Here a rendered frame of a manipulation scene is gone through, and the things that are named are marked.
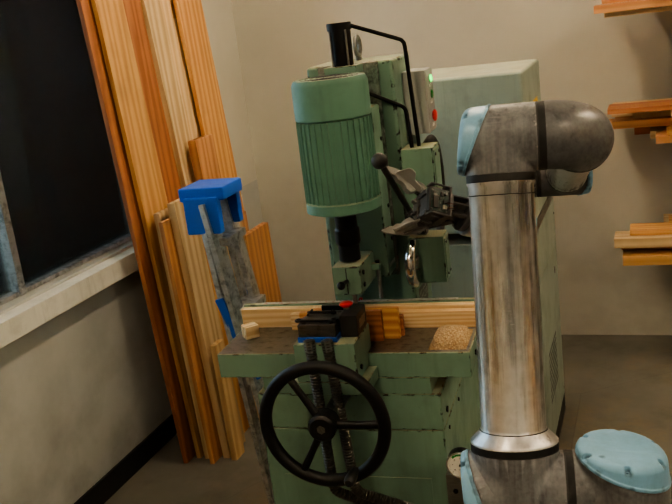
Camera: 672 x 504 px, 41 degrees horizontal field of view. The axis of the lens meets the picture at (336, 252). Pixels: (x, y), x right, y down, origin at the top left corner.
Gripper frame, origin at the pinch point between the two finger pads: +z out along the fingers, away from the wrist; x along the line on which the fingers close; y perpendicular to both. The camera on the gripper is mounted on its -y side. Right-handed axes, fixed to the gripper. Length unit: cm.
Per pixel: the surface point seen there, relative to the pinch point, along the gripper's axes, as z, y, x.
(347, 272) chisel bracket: -2.5, -21.1, 10.2
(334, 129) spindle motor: 10.9, -2.1, -15.0
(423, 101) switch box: -17.5, -14.7, -36.7
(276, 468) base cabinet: 1, -48, 53
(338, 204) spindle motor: 5.2, -10.8, -1.6
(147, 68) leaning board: 33, -151, -105
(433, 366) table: -19.6, -9.4, 32.2
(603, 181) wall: -177, -137, -103
